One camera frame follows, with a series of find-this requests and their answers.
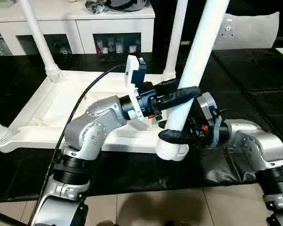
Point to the white plastic table top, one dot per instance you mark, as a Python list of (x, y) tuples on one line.
[(61, 113)]

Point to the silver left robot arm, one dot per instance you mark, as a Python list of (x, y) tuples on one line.
[(89, 127)]

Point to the black cabinet with gold label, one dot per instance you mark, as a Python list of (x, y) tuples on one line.
[(162, 23)]

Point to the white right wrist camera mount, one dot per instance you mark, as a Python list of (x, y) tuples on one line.
[(210, 106)]

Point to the white glass-door cabinet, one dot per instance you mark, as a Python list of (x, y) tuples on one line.
[(61, 26)]

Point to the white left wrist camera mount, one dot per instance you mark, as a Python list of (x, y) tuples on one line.
[(132, 77)]

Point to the white plastic table leg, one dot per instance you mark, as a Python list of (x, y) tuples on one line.
[(40, 37), (177, 35), (202, 47), (1, 134)]

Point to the white pillow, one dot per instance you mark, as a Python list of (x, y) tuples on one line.
[(250, 33)]

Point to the red bottle in cabinet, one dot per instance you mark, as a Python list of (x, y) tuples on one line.
[(99, 47)]

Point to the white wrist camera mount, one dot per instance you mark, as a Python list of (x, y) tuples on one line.
[(210, 106), (132, 77)]

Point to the black metal table leg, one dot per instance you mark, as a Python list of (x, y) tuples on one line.
[(4, 217)]

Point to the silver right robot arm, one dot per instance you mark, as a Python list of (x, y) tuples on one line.
[(257, 146)]

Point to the black table mat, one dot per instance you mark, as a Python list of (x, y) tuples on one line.
[(250, 77)]

